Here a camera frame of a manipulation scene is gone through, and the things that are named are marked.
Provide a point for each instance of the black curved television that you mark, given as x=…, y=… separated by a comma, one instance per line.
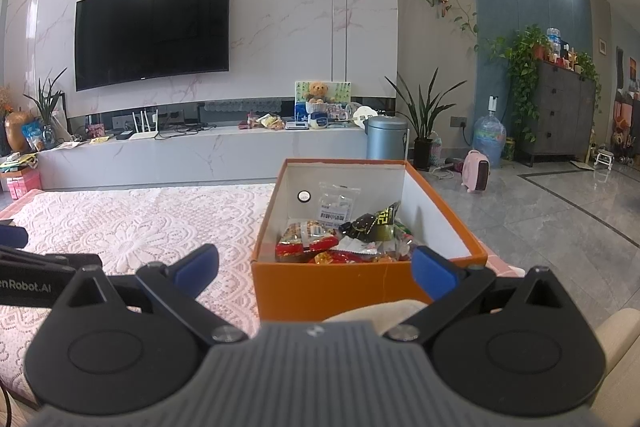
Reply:
x=150, y=32

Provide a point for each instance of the brown gourd vase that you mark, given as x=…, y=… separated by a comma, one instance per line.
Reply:
x=16, y=132

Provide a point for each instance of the green pothos plant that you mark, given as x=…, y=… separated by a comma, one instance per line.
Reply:
x=522, y=57

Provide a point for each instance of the blue carton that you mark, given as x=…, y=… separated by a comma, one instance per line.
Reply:
x=301, y=112

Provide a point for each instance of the blue water jug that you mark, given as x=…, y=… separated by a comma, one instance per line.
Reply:
x=489, y=139

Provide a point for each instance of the green plant in glass vase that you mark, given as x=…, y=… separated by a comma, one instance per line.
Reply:
x=46, y=107

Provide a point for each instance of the orange cardboard box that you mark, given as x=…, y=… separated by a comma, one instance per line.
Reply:
x=325, y=292

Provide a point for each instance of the brown teddy bear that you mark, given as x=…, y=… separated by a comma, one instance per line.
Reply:
x=316, y=92

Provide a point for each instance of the grey drawer cabinet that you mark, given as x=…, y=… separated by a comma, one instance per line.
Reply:
x=560, y=112

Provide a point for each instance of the black and gold snack packet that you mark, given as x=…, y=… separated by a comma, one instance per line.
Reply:
x=372, y=227

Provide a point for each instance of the large red snack bag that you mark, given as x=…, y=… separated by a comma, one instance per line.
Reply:
x=300, y=252

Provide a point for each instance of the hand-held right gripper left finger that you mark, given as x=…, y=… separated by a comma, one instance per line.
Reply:
x=197, y=269

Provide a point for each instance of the wall outlet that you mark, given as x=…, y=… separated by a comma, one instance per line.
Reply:
x=458, y=122

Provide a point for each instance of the pile of snack packets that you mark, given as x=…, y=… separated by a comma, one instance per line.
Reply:
x=267, y=121

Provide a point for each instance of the beige sofa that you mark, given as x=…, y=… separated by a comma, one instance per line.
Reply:
x=620, y=357

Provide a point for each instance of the white step stool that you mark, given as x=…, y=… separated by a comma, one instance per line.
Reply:
x=604, y=156

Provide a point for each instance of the pile of yellow papers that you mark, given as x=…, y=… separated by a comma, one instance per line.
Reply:
x=17, y=162

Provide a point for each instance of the blue and white tub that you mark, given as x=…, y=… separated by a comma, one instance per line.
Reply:
x=317, y=121

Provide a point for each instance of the pink storage box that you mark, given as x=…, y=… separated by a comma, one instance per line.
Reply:
x=22, y=184

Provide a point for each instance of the black set-top box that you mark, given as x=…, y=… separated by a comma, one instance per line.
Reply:
x=125, y=135

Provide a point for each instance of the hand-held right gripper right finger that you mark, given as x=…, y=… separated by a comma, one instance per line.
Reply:
x=432, y=272

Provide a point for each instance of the grey pedal trash can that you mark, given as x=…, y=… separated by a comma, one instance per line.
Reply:
x=386, y=139

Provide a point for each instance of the orange peanut snack packet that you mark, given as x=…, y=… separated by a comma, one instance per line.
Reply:
x=307, y=231

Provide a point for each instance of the white marble television console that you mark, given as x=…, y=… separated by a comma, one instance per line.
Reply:
x=200, y=159

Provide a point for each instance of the tall potted plant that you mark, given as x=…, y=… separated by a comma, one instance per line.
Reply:
x=422, y=122

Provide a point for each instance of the blue snack bag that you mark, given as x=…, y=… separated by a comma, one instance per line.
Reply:
x=31, y=137

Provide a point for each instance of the small kitchen scale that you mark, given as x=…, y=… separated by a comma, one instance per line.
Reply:
x=296, y=125

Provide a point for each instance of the pink checked tablecloth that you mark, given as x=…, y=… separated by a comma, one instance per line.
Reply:
x=20, y=203

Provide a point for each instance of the pink space heater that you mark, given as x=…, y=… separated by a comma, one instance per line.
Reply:
x=475, y=174

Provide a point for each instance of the white router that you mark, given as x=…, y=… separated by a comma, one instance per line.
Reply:
x=145, y=134

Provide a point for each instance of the green photo board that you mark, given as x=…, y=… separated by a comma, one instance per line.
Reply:
x=340, y=92

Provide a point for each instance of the clear packet with white label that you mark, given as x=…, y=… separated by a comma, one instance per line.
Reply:
x=337, y=204

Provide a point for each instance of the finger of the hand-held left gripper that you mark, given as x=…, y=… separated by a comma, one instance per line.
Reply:
x=12, y=237
x=65, y=263

